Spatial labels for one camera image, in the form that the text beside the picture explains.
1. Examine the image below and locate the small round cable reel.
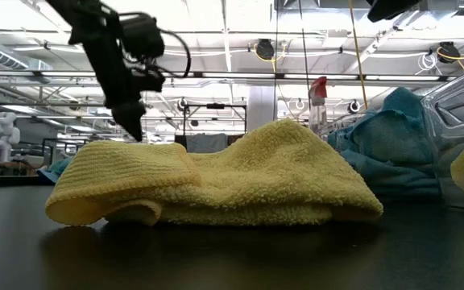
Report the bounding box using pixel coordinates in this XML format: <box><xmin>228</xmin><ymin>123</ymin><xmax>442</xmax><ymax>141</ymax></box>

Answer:
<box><xmin>346</xmin><ymin>99</ymin><xmax>363</xmax><ymax>115</ymax></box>

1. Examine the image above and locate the black ceiling cable reel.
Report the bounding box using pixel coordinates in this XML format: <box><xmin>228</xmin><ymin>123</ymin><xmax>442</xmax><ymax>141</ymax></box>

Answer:
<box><xmin>255</xmin><ymin>38</ymin><xmax>276</xmax><ymax>61</ymax></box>
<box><xmin>436</xmin><ymin>41</ymin><xmax>462</xmax><ymax>64</ymax></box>

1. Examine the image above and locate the long horizontal ceiling rail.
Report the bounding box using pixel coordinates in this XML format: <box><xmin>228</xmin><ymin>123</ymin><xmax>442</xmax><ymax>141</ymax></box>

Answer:
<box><xmin>0</xmin><ymin>70</ymin><xmax>458</xmax><ymax>81</ymax></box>

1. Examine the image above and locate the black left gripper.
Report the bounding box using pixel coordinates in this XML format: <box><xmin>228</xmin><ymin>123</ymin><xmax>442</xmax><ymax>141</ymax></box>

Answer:
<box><xmin>81</xmin><ymin>31</ymin><xmax>167</xmax><ymax>143</ymax></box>

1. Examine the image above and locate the light blue microfiber towel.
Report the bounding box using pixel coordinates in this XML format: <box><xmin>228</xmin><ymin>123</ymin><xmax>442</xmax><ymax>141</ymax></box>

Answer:
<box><xmin>327</xmin><ymin>132</ymin><xmax>442</xmax><ymax>199</ymax></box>
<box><xmin>35</xmin><ymin>155</ymin><xmax>73</xmax><ymax>185</ymax></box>

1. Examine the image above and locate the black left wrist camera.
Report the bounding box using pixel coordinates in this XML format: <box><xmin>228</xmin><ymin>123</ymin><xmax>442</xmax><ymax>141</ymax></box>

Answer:
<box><xmin>118</xmin><ymin>12</ymin><xmax>167</xmax><ymax>60</ymax></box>

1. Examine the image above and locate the black metal rig frame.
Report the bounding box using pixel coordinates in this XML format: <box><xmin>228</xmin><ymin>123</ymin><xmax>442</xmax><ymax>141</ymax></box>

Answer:
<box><xmin>0</xmin><ymin>175</ymin><xmax>52</xmax><ymax>189</ymax></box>

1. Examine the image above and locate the yellow fluffy microfiber towel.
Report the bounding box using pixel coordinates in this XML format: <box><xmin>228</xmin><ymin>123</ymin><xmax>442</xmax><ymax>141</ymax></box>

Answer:
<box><xmin>45</xmin><ymin>118</ymin><xmax>385</xmax><ymax>227</ymax></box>

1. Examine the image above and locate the grey fabric panel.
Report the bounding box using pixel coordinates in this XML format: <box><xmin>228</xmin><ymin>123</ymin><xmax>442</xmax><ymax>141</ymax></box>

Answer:
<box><xmin>174</xmin><ymin>132</ymin><xmax>243</xmax><ymax>154</ymax></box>

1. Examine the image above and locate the clear plastic basket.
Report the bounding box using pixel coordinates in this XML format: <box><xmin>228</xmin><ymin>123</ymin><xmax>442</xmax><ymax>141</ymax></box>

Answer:
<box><xmin>317</xmin><ymin>108</ymin><xmax>378</xmax><ymax>140</ymax></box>
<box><xmin>420</xmin><ymin>60</ymin><xmax>464</xmax><ymax>210</ymax></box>

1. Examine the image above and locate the white pillar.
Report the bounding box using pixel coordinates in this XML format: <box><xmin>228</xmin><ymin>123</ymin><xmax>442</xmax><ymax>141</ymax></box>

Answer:
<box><xmin>247</xmin><ymin>85</ymin><xmax>278</xmax><ymax>132</ymax></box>

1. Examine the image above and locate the yellow hanging cable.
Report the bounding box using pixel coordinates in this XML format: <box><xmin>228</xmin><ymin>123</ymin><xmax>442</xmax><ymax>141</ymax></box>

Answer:
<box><xmin>347</xmin><ymin>0</ymin><xmax>370</xmax><ymax>111</ymax></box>

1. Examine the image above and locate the black frame table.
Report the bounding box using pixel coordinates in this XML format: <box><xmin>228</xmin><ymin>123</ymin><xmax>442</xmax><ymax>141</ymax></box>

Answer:
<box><xmin>181</xmin><ymin>103</ymin><xmax>249</xmax><ymax>136</ymax></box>

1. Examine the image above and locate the clear spray bottle red trigger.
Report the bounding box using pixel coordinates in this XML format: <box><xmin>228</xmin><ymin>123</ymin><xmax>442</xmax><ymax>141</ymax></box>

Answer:
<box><xmin>307</xmin><ymin>75</ymin><xmax>329</xmax><ymax>136</ymax></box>

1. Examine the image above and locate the teal microfiber towel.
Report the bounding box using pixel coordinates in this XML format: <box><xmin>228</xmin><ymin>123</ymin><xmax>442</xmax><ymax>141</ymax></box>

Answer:
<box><xmin>379</xmin><ymin>86</ymin><xmax>429</xmax><ymax>122</ymax></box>
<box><xmin>350</xmin><ymin>109</ymin><xmax>437</xmax><ymax>164</ymax></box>

